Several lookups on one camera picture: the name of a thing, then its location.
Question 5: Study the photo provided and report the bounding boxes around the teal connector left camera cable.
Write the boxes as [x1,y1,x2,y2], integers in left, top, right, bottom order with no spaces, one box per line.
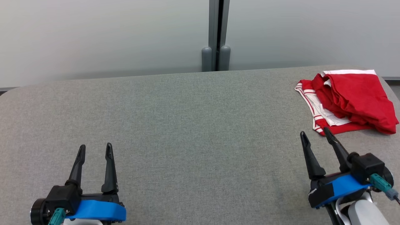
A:
[48,208,67,225]

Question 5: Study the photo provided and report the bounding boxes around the red white basketball jersey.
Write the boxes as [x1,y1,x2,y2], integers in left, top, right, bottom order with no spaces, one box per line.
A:
[295,79,372,137]

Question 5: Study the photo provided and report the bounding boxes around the teal connector right camera cable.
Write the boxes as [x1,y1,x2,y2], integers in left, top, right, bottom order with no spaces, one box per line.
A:
[370,174,400,206]

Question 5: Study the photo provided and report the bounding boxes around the teal connector camera cable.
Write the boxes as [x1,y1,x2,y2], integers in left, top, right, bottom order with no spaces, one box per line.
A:
[48,208,67,225]
[370,174,400,206]

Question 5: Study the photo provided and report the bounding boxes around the grey partition post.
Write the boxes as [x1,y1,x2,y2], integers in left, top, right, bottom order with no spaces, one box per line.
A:
[202,0,231,72]

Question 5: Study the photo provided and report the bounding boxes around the red shorts with white trim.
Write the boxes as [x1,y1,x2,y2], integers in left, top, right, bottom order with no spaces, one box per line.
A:
[312,69,400,135]

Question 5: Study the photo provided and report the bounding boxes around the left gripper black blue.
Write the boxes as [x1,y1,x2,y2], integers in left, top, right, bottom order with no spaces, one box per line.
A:
[30,143,127,225]

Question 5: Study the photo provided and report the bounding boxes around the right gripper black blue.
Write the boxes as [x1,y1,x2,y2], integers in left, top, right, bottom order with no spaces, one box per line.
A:
[300,127,371,209]

